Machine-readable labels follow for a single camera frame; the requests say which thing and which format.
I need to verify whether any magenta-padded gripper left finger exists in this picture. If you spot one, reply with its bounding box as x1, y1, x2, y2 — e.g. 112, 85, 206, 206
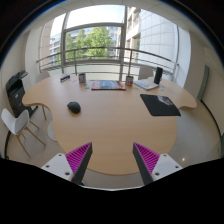
40, 142, 94, 185

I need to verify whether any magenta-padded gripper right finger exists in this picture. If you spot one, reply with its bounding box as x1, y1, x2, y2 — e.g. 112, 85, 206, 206
132, 142, 184, 186

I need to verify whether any black computer mouse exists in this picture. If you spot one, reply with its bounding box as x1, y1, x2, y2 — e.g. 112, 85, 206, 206
66, 100, 82, 115

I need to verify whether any black mouse pad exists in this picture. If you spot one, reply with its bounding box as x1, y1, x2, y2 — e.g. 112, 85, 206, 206
139, 93, 182, 117

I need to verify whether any white chair with wooden legs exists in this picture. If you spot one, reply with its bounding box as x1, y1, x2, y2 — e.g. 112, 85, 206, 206
0, 107, 47, 158

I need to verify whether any light blue book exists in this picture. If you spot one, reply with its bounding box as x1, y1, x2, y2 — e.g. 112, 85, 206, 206
133, 79, 160, 91

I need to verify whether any red magazine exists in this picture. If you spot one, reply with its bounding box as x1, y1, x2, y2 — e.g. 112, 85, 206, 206
91, 80, 127, 91

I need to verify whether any patterned pen cup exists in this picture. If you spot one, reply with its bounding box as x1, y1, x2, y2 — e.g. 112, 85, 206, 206
78, 72, 87, 84

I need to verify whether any small dark blue box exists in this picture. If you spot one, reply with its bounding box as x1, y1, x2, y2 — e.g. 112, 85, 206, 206
59, 74, 71, 83

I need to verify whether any black cylinder speaker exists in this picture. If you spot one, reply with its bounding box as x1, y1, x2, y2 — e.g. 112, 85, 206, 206
153, 66, 164, 85

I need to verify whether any metal balcony railing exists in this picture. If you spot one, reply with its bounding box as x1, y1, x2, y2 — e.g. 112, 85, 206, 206
35, 46, 180, 80

